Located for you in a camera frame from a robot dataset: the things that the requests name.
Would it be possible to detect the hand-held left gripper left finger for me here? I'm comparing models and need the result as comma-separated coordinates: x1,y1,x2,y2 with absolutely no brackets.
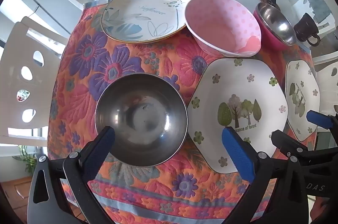
28,126,117,224

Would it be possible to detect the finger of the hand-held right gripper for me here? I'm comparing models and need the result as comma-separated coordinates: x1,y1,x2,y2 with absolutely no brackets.
307,110,338,135
271,129,311,161

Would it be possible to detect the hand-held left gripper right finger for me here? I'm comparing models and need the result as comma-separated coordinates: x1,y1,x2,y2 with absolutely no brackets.
221,127,308,224

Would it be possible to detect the hexagonal leaf print plate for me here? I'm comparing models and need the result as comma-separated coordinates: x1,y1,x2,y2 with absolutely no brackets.
285,60,321,142

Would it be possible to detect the plain stainless steel bowl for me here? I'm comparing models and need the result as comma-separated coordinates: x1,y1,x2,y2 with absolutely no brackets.
94,73,188,168

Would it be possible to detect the hexagonal tree print plate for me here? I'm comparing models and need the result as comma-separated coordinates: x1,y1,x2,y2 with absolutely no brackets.
187,57,288,174

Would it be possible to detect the red steel-lined bowl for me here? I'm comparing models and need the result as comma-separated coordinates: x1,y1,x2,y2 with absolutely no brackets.
253,1,297,50

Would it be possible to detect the pink dotted bowl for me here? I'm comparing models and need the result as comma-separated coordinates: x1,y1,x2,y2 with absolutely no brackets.
184,0,262,58

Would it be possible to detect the round leaf print plate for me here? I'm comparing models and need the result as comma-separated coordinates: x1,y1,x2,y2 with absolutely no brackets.
101,0,192,44

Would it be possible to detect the floral orange tablecloth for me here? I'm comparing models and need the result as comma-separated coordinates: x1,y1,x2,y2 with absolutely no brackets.
48,1,321,224

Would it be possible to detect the green potted plant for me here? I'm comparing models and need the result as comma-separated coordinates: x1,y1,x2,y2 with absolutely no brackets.
12,146,37,174

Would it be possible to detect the brown mug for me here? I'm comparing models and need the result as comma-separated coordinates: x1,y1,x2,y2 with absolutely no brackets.
294,13,321,45

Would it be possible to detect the grey-blue cloth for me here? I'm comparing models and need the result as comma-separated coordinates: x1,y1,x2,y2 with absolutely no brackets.
308,0,332,24

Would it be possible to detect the white dining chair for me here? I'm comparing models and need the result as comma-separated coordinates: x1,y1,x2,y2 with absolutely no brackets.
0,16,72,146
289,0,338,29

